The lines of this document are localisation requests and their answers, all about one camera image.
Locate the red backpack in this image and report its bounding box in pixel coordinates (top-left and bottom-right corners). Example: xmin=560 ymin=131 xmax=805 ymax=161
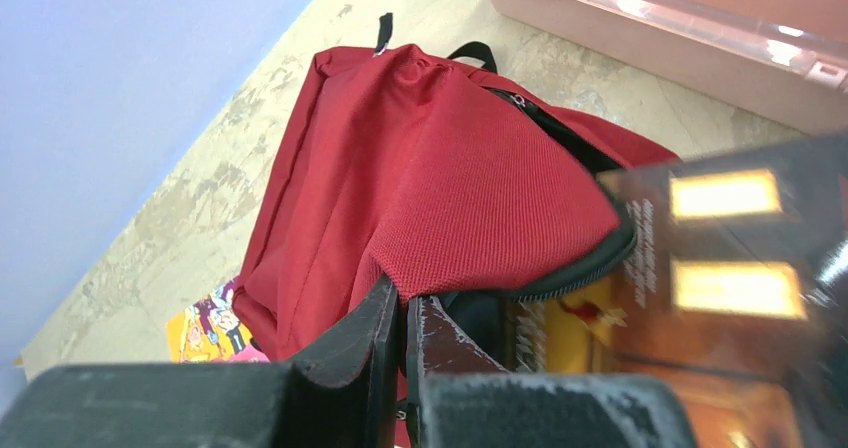
xmin=233 ymin=15 xmax=674 ymax=407

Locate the dark orange paperback book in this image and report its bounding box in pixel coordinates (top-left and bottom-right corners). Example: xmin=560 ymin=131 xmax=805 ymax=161
xmin=508 ymin=132 xmax=847 ymax=447

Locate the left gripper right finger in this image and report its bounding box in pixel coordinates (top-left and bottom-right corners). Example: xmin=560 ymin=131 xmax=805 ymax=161
xmin=406 ymin=296 xmax=696 ymax=447

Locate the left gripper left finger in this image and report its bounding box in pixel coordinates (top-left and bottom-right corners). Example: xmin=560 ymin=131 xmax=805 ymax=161
xmin=1 ymin=277 xmax=398 ymax=447

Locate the pink plastic storage box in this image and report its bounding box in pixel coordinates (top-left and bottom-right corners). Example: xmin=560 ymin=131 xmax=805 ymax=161
xmin=490 ymin=0 xmax=847 ymax=134

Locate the purple Roald Dahl book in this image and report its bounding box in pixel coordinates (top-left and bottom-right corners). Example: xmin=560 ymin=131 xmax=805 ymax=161
xmin=165 ymin=280 xmax=269 ymax=363

